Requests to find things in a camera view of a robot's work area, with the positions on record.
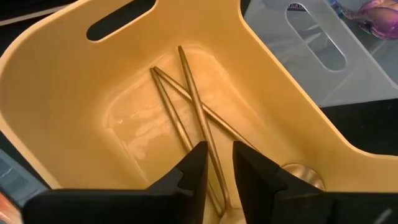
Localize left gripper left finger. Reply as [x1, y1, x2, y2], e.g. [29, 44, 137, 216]
[21, 141, 208, 224]

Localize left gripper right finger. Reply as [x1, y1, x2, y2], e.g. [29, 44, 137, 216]
[232, 141, 398, 224]

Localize gold cutlery handles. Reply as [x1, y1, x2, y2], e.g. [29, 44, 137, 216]
[153, 65, 326, 191]

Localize gold spoon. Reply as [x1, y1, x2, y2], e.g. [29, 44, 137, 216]
[177, 45, 246, 224]
[150, 67, 224, 217]

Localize yellow plastic bin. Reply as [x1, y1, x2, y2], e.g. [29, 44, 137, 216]
[0, 0, 398, 224]

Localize blue-grey plastic bin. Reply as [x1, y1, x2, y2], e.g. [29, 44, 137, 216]
[0, 132, 52, 208]

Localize clear plastic bin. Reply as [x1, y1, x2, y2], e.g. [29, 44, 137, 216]
[242, 0, 398, 108]

